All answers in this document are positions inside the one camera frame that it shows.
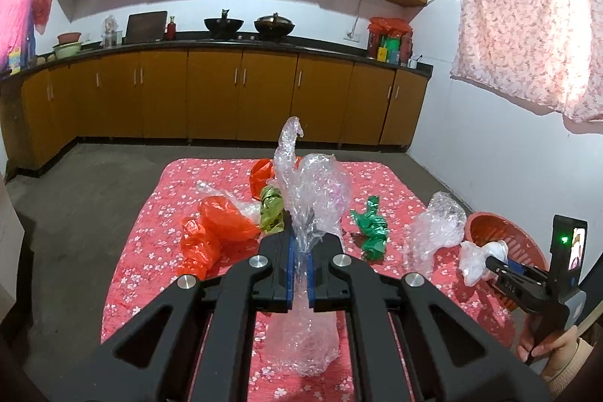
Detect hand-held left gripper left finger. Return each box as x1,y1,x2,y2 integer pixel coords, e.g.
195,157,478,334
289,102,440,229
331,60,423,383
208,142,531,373
52,212,297,402

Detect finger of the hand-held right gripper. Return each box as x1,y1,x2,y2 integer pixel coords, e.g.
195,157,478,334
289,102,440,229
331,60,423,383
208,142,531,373
485,255,525,285

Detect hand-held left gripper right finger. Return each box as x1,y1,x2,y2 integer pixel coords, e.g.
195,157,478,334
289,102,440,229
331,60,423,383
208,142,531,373
306,234,553,402

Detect white plastic bag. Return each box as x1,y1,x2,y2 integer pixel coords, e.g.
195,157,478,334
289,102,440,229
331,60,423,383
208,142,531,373
459,239,510,287

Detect red plastic basket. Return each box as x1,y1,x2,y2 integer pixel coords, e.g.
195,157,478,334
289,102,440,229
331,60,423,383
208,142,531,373
464,212,549,275

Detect clear bubble wrap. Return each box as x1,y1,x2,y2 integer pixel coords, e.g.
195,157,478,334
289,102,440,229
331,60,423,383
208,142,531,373
266,116,353,377

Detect person's right forearm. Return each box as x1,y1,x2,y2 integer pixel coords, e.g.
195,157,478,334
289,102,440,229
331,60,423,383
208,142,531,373
539,336,601,384

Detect person's right hand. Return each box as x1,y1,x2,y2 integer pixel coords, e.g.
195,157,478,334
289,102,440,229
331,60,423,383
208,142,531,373
517,326,579,366

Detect olive green plastic bag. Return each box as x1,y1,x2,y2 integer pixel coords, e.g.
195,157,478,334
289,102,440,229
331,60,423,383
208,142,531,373
258,185,286,235

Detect crumpled clear plastic wrap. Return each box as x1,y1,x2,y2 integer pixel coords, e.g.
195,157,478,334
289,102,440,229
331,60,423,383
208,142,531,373
402,191,468,278

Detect large orange plastic bag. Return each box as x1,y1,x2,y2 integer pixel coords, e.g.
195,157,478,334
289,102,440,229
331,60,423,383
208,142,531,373
180,196,262,281

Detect small orange plastic bag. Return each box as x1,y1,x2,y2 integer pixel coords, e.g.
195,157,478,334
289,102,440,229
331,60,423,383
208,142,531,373
249,159,276,200

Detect red floral blanket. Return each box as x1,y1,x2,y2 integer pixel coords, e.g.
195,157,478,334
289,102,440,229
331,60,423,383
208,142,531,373
100,157,519,402

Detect wooden lower cabinets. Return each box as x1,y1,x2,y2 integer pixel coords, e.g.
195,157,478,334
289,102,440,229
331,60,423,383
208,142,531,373
0,49,429,177

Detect black countertop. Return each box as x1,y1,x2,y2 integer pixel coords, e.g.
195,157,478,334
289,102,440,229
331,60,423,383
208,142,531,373
0,35,434,78

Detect black wok with lid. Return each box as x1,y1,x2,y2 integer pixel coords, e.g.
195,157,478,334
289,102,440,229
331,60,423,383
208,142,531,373
253,12,296,41

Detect black open wok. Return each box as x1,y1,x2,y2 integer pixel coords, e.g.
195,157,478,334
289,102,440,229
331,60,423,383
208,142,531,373
204,9,245,39

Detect pink floral curtain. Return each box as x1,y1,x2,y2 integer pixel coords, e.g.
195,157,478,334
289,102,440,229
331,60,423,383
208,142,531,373
450,0,603,123

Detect red plastic bag on bottles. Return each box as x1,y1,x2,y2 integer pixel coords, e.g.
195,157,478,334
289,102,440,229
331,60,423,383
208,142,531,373
368,17,413,36

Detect dark cutting board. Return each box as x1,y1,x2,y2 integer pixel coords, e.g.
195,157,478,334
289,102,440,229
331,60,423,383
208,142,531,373
123,11,168,45

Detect white furniture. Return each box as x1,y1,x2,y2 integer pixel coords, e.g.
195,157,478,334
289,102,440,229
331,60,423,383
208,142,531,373
0,180,25,313

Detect clear jar with plastic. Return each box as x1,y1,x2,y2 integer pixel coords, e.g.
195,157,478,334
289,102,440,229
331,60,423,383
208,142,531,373
101,15,123,49

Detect red hanging plastic bag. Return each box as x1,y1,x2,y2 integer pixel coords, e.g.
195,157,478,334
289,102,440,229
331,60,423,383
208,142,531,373
32,0,55,36

